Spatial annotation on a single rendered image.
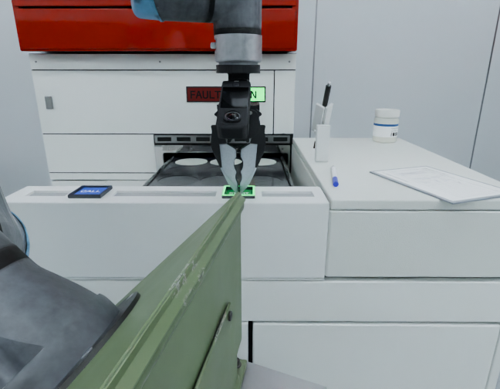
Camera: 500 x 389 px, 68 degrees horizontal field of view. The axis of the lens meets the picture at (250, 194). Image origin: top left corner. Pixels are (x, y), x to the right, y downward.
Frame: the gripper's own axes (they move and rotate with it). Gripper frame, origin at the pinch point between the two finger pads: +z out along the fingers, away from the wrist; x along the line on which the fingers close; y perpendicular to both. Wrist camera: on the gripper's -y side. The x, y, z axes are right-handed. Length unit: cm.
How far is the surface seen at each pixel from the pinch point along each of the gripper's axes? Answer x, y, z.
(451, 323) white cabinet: -38.7, -3.8, 24.8
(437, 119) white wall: -135, 207, 12
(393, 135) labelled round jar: -44, 49, -1
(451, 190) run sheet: -36.9, 0.4, 0.5
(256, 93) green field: -4, 58, -13
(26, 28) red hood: 62, 54, -31
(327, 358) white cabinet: -16.6, -4.3, 32.4
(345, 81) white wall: -67, 207, -14
